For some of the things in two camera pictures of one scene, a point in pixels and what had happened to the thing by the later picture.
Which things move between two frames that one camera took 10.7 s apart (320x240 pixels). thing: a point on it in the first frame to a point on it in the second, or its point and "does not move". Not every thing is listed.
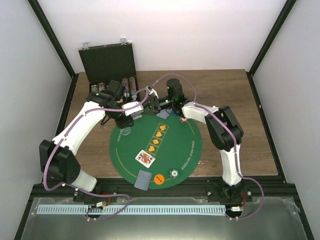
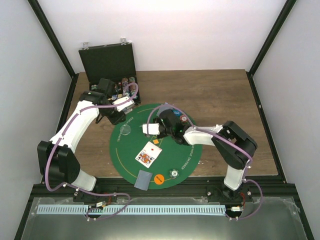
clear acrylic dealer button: [125, 131] does not move
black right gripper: [153, 103] to [157, 120]
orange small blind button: [159, 179] does not move
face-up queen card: [145, 158] does not move
